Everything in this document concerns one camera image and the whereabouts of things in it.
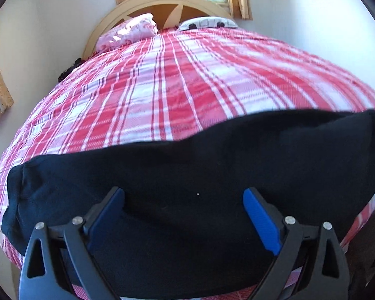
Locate black pants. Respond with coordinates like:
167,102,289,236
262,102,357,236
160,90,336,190
1,109,375,299

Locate pink pillow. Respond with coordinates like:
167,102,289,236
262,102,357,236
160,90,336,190
96,13,158,52

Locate red plaid blanket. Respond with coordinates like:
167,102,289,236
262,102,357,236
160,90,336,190
0,26,375,300

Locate white patterned pillow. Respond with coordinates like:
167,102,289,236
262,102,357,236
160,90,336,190
178,17,240,32

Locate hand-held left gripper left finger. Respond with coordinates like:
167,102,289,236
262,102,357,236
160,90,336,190
19,186,126,300

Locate dark cloth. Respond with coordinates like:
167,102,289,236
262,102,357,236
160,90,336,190
340,208,375,300

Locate black fuzzy object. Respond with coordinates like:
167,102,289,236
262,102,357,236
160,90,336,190
58,58,83,83

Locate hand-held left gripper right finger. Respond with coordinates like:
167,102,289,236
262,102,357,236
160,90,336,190
242,187,351,300

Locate beige wooden headboard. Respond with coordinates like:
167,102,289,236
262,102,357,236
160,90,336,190
83,0,233,60

